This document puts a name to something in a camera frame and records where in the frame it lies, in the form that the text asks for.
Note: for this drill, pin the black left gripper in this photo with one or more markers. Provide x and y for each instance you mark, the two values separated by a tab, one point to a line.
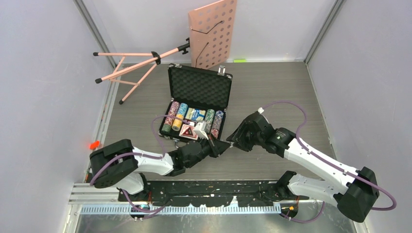
217	147

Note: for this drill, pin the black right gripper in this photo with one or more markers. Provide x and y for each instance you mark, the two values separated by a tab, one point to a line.
238	135

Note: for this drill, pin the blue playing card deck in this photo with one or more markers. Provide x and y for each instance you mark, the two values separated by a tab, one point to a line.
193	114

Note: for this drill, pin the green poker chip stack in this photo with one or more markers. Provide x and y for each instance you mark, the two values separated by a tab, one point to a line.
165	129

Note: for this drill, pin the red white chip stack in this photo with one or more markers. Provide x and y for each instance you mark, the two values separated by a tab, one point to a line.
172	112

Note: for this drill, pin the black poker set case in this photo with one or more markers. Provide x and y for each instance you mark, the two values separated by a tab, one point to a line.
200	89

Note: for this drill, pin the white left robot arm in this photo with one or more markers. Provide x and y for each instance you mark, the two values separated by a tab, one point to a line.
122	165

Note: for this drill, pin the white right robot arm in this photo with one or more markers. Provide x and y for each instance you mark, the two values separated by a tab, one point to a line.
342	186

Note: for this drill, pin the green white chip stack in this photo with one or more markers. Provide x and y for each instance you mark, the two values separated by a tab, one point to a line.
209	117

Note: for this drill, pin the blue red chip stack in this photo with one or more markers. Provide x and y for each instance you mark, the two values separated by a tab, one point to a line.
216	124

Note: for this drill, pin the clear all-in triangle button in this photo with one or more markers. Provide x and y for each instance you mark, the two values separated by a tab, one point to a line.
189	132

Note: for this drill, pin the red playing card deck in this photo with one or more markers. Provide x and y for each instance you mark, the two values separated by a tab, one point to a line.
188	132

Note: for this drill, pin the blue yellow chip stack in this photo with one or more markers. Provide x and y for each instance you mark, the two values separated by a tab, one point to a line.
178	121

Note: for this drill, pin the green tape piece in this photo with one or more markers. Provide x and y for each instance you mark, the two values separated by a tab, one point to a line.
239	60

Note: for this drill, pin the orange clip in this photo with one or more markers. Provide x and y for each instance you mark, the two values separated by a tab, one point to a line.
94	145

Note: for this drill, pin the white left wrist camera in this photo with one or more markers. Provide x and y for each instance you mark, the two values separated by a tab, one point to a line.
201	129

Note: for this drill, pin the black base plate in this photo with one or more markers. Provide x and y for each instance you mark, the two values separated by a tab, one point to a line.
250	193

